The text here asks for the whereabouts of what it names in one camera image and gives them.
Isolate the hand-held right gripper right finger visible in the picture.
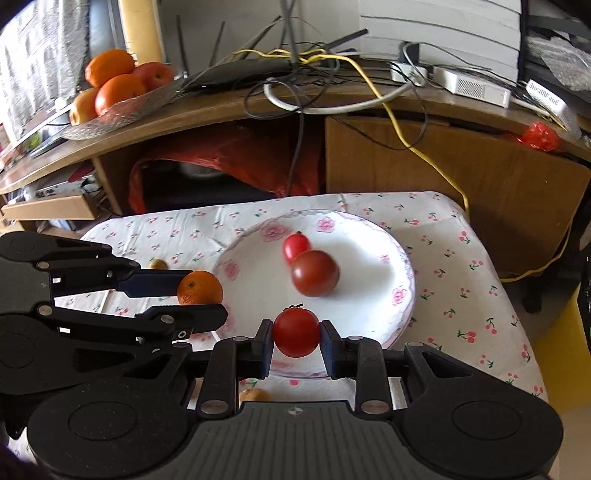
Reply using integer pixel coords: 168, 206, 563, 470
321, 320, 468, 415

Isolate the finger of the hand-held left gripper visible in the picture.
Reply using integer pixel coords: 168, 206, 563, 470
34, 239, 195, 299
39, 302, 230, 345

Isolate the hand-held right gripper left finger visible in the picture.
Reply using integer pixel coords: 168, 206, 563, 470
152, 320, 274, 414

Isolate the small tangerine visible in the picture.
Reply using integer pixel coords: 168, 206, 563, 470
177, 270, 224, 306

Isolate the bright red round tomato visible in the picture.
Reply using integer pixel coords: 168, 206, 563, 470
272, 304, 322, 359

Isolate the white floral plate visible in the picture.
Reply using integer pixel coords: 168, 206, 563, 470
210, 209, 416, 380

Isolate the dark red tomato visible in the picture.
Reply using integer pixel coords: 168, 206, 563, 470
291, 250, 341, 298

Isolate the small oval cherry tomato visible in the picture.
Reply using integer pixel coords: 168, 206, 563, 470
283, 232, 311, 265

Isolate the flat cardboard box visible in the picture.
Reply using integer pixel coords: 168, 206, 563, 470
0, 191, 100, 223

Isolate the large red plastic bag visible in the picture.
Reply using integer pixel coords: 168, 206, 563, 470
128, 135, 325, 216

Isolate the cherry print tablecloth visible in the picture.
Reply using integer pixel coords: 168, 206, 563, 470
55, 190, 550, 408

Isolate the glass fruit bowl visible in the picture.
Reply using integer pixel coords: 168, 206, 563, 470
60, 65, 186, 141

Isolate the wooden desk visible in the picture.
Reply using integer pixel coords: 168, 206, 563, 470
0, 69, 591, 282

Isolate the yellow apple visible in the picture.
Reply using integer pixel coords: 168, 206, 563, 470
69, 88, 100, 126

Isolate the large orange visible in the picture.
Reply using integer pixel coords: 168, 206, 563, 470
95, 74, 147, 116
85, 49, 136, 88

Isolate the red apple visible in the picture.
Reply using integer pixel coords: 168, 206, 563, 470
133, 62, 177, 92

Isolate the black router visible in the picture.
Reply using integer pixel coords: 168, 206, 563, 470
178, 59, 334, 91

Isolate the yellow furniture panel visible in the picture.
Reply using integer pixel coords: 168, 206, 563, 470
533, 281, 591, 462

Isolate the silver grey cloth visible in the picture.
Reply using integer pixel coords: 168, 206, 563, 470
0, 0, 93, 145

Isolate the beige board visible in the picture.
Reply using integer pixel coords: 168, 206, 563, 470
117, 0, 165, 66

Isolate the white power adapter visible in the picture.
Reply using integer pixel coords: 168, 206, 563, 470
389, 41, 428, 87

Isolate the white rectangular device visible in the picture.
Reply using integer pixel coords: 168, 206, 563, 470
431, 65, 513, 110

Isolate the small red plastic bag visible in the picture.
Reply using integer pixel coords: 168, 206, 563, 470
517, 121, 561, 152

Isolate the white vented device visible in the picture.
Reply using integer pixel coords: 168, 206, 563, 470
524, 79, 583, 139

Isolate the grey printer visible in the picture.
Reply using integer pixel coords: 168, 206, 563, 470
358, 0, 525, 82

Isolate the clear plastic wrap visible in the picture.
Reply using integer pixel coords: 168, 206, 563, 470
524, 32, 591, 93

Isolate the grey cable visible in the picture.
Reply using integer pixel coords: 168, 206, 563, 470
279, 0, 308, 197

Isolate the thick white cable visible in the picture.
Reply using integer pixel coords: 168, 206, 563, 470
263, 75, 419, 114

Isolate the yellow cable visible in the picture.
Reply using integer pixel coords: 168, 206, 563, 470
231, 48, 576, 284

